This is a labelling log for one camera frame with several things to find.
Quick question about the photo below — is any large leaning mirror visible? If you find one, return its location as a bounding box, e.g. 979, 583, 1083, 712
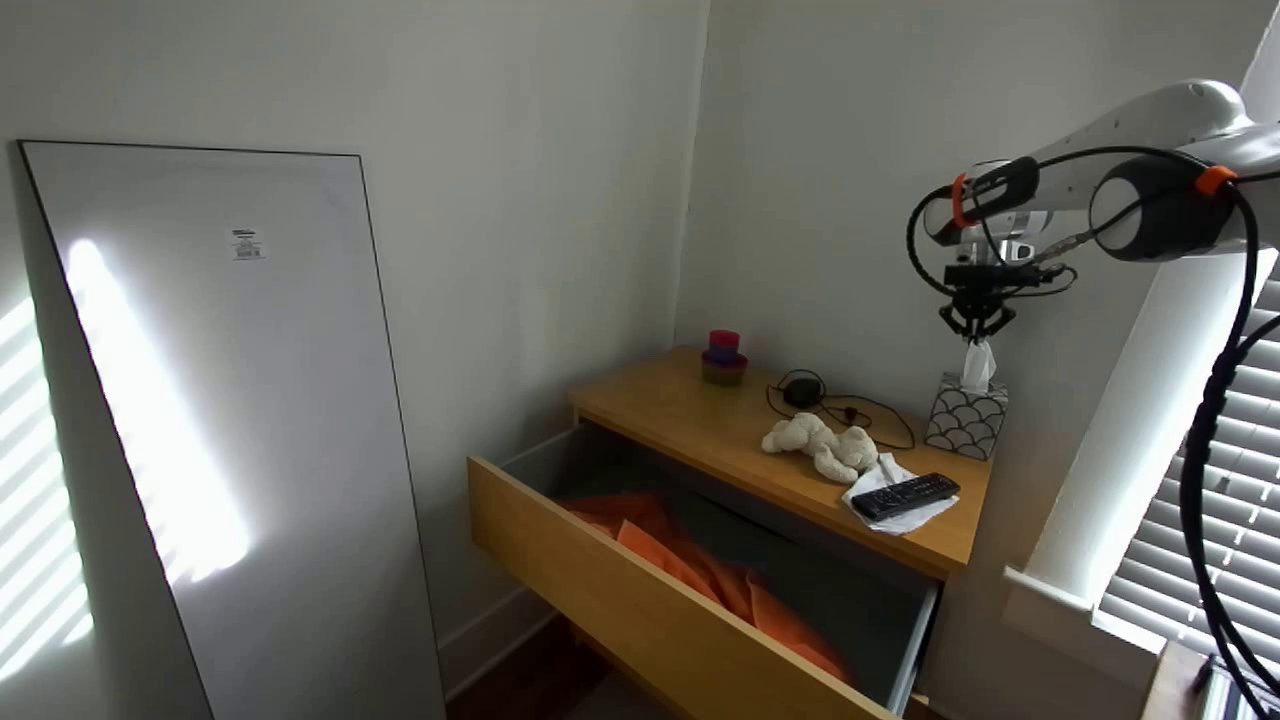
12, 135, 451, 720

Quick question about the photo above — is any scale patterned tissue box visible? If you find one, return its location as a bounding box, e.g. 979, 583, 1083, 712
918, 371, 1012, 464

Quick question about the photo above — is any open wooden drawer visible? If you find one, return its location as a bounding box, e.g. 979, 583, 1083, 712
463, 422, 941, 720

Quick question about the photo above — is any thin black clock cable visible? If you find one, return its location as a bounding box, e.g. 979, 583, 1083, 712
764, 365, 918, 457

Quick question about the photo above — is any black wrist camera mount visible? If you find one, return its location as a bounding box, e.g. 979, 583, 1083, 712
941, 233, 1079, 290

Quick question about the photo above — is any white window blind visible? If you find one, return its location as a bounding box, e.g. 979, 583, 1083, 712
1096, 264, 1280, 689

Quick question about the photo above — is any wooden nightstand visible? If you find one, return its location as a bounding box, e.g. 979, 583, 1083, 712
570, 349, 994, 720

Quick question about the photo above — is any white window sill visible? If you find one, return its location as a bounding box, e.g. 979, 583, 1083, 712
1001, 565, 1177, 660

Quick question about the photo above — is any white crumpled cloth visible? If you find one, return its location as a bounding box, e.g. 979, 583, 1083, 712
835, 453, 963, 540

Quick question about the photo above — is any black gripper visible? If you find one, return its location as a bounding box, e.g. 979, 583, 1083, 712
941, 258, 1024, 342

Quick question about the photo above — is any green plastic cup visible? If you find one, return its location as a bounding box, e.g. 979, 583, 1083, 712
700, 357, 750, 392

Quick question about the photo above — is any black TV remote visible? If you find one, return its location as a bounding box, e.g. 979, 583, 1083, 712
846, 471, 963, 527

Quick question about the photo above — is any white plush toy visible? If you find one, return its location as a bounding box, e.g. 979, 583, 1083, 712
761, 407, 882, 489

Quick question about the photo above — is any orange cloth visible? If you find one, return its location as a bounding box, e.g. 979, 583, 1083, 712
570, 489, 852, 683

